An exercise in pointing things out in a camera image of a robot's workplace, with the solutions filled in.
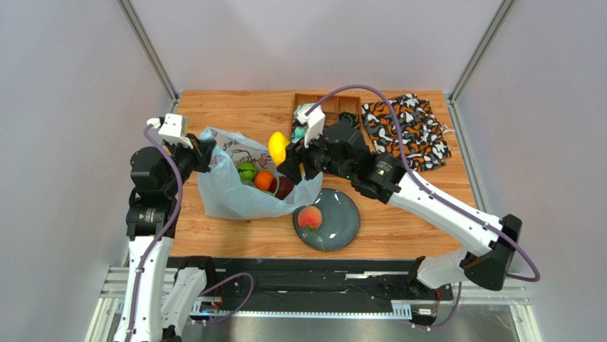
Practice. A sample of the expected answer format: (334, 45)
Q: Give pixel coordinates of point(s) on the dark red apple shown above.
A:
(281, 187)

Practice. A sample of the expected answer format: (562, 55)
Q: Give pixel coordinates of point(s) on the dark green rolled sock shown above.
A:
(351, 118)

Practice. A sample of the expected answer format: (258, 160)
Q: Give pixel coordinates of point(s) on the orange camouflage cloth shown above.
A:
(422, 136)

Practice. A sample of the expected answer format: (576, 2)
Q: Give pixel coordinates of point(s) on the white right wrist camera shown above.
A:
(315, 121)

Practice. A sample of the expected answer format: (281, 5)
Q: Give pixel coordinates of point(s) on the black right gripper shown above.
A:
(294, 162)

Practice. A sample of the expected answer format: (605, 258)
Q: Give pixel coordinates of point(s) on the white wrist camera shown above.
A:
(315, 121)
(172, 129)

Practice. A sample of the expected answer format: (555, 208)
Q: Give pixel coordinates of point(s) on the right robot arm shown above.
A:
(487, 241)

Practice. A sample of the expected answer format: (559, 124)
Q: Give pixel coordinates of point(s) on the orange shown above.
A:
(263, 180)

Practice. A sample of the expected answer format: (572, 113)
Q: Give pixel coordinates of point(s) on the green white sock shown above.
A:
(298, 129)

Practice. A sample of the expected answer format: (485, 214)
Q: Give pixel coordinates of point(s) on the yellow mango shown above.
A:
(277, 146)

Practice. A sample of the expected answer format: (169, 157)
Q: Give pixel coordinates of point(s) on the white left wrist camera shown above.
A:
(172, 129)

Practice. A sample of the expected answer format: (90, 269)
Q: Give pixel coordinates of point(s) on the wooden compartment tray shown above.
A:
(331, 107)

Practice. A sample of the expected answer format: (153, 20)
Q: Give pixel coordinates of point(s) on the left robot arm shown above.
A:
(154, 206)

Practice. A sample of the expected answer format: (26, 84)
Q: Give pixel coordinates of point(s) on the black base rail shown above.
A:
(323, 286)

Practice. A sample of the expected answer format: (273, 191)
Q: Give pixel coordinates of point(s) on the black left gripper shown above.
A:
(201, 152)

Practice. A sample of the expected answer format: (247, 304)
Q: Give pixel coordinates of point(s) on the dark grey plate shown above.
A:
(340, 225)

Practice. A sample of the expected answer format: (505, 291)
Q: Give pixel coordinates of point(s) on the peach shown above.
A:
(309, 217)

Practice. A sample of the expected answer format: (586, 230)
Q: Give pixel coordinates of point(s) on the light blue cartoon plastic bag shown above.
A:
(225, 196)

